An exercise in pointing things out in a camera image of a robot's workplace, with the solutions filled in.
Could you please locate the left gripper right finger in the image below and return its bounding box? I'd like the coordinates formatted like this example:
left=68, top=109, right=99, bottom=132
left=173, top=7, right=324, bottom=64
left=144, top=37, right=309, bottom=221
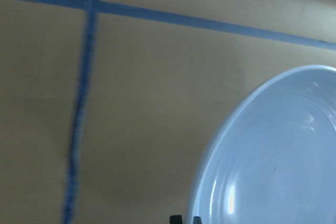
left=193, top=216, right=202, bottom=224

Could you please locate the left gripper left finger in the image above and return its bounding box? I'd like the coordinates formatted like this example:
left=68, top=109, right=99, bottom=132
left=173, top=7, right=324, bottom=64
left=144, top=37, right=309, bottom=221
left=169, top=215, right=183, bottom=224

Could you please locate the blue round plate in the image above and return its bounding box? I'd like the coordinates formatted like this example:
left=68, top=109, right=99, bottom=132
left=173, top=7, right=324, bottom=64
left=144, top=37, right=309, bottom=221
left=185, top=66, right=335, bottom=223

